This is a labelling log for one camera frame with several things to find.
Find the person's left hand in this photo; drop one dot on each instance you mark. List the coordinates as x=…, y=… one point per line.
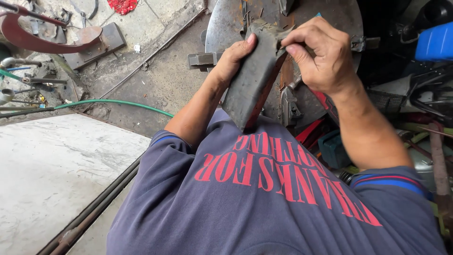
x=226, y=69

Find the person's right hand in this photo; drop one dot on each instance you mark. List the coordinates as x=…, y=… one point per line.
x=329, y=56

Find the grey steel chuck jaw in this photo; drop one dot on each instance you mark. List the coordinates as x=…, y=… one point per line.
x=291, y=108
x=202, y=59
x=363, y=43

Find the round steel chuck plate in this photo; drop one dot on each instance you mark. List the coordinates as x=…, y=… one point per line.
x=226, y=28

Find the silver metal bolt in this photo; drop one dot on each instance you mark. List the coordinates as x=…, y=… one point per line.
x=294, y=83

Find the red metal tool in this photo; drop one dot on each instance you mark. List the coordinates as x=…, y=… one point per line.
x=308, y=131

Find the small white paper scrap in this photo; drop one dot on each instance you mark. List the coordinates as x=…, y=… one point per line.
x=137, y=48

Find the teal metal box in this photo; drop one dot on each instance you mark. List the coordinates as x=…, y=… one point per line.
x=329, y=150

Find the heap of tools and scrap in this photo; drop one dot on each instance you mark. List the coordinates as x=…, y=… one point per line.
x=421, y=95

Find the blue plastic container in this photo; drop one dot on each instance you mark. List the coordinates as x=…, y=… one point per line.
x=435, y=42

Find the red patterned cloth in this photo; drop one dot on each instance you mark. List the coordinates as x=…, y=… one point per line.
x=122, y=5

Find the dark flat steel block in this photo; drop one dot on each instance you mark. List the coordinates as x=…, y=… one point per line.
x=106, y=44

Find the navy shirt with red print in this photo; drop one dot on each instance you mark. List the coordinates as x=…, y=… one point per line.
x=254, y=205

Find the red curved metal bar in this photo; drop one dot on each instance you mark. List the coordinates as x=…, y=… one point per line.
x=35, y=41

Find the dark metal floor rails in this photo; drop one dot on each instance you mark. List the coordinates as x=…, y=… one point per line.
x=92, y=209

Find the white stone slab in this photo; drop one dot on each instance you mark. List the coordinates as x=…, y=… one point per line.
x=53, y=170

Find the bundle of metal pipes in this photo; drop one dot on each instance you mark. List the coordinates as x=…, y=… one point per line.
x=24, y=81

